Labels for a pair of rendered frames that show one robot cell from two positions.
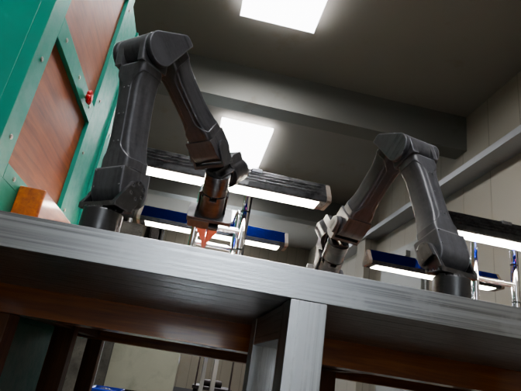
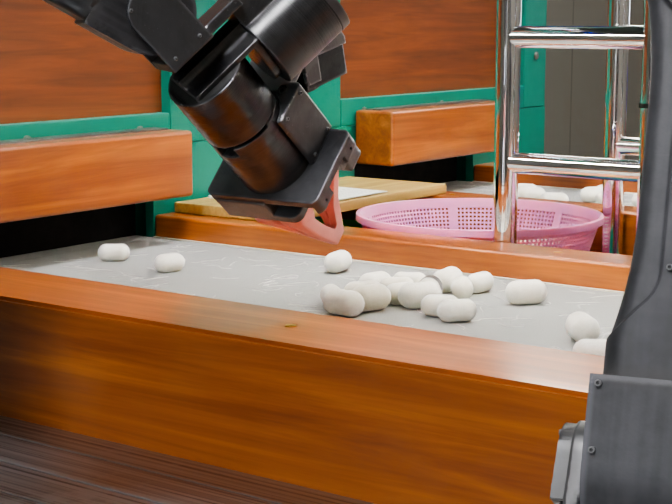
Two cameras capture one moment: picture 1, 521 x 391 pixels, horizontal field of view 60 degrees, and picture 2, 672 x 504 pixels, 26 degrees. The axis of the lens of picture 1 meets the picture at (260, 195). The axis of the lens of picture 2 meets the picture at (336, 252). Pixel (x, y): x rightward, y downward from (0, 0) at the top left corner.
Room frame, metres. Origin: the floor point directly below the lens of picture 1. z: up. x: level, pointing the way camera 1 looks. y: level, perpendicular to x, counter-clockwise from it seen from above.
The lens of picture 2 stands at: (0.26, -0.64, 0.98)
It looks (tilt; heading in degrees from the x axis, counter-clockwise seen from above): 9 degrees down; 43
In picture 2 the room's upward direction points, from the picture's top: straight up
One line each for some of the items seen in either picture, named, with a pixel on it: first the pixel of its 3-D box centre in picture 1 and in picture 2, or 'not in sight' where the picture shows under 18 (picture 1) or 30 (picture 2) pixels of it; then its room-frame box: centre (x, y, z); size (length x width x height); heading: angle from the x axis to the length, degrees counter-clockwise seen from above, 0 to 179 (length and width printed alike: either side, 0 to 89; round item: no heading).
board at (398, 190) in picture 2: not in sight; (317, 197); (1.48, 0.52, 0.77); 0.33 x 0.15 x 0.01; 7
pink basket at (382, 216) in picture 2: not in sight; (478, 256); (1.51, 0.30, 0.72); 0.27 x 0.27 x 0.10
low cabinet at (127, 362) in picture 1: (124, 363); not in sight; (7.99, 1.76, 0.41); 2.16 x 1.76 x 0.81; 6
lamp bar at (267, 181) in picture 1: (229, 175); not in sight; (1.25, 0.10, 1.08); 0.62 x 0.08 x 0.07; 97
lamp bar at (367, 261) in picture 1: (433, 269); not in sight; (1.92, -0.80, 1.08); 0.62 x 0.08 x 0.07; 97
